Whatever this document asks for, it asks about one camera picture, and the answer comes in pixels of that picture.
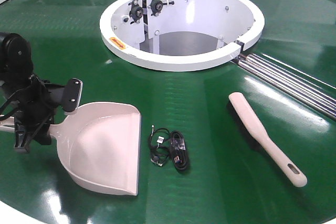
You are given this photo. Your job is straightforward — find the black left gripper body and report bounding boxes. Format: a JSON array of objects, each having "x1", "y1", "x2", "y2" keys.
[{"x1": 10, "y1": 74, "x2": 65, "y2": 132}]

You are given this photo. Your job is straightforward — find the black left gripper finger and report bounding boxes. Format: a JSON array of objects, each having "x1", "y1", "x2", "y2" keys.
[
  {"x1": 61, "y1": 78, "x2": 82, "y2": 115},
  {"x1": 14, "y1": 122, "x2": 51, "y2": 153}
]

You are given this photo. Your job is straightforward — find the pink plastic dustpan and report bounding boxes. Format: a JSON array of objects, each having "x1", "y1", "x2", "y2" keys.
[{"x1": 0, "y1": 101, "x2": 142, "y2": 197}]

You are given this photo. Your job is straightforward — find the thick black usb cable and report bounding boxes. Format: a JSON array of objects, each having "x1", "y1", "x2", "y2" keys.
[{"x1": 168, "y1": 130, "x2": 191, "y2": 174}]

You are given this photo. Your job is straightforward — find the beige hand brush black bristles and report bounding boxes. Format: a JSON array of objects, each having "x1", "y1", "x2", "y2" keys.
[{"x1": 228, "y1": 92, "x2": 308, "y2": 187}]

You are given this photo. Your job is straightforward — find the left black bearing block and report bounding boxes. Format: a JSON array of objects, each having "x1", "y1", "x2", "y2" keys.
[{"x1": 129, "y1": 0, "x2": 144, "y2": 24}]

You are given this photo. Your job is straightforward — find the black bearing block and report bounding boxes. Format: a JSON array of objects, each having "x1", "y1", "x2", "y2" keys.
[
  {"x1": 129, "y1": 0, "x2": 144, "y2": 24},
  {"x1": 149, "y1": 0, "x2": 175, "y2": 16}
]

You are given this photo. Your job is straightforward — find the right black bearing block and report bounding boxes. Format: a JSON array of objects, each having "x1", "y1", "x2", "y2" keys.
[{"x1": 149, "y1": 0, "x2": 175, "y2": 16}]

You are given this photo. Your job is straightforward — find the steel rollers right seam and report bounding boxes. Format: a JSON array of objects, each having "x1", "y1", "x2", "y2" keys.
[{"x1": 232, "y1": 54, "x2": 335, "y2": 120}]

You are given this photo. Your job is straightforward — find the white inner conveyor ring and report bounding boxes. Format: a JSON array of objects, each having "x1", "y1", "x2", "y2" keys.
[{"x1": 99, "y1": 0, "x2": 265, "y2": 72}]

